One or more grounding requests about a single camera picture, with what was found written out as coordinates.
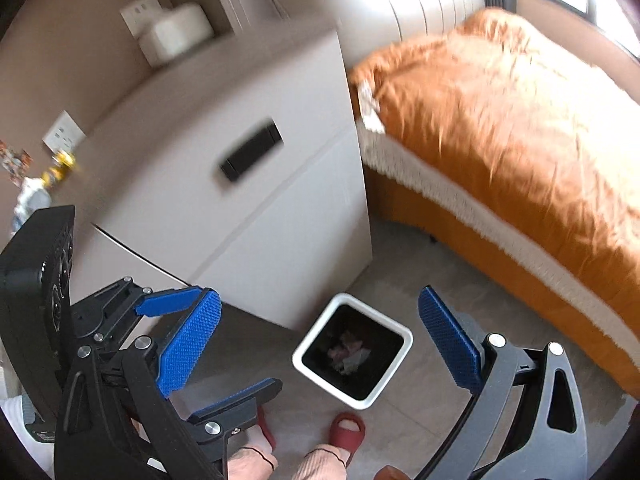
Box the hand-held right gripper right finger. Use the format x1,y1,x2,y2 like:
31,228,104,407
416,285,590,480

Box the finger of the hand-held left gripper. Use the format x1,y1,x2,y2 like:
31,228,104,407
186,377,284,464
71,275,217,340

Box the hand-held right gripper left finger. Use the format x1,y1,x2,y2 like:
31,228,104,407
54,287,224,480

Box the white square trash bin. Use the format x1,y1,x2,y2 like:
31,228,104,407
291,292,414,409

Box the orange bed skirt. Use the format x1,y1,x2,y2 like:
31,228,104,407
365,165,640,403

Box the white nightstand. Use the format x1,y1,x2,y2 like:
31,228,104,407
75,27,373,331

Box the yellow toy figure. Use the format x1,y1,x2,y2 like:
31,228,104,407
42,150,78,186

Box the white lace cloth tag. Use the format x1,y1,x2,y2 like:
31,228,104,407
357,80,386,133

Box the white tufted headboard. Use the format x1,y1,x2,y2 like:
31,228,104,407
345,0,486,68

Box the colourful wall stickers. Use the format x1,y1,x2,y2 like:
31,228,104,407
0,141,33,181

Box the black nightstand handle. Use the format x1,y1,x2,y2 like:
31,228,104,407
220,119,284,182

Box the white wall socket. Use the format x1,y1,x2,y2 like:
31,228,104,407
120,0,163,38

